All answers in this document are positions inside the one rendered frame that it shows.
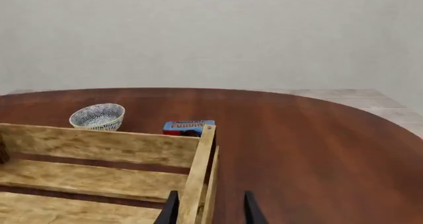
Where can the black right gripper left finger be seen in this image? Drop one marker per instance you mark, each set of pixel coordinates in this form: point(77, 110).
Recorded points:
point(170, 210)

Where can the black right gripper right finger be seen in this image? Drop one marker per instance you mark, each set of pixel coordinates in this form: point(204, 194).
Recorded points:
point(253, 211)

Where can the wooden slat tray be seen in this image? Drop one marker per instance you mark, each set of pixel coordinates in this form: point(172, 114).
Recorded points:
point(99, 169)

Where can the blue pudding box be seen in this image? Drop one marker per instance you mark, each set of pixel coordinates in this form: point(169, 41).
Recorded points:
point(187, 128)

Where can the blue patterned white bowl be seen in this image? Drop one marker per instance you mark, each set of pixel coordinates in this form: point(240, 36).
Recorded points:
point(98, 116)

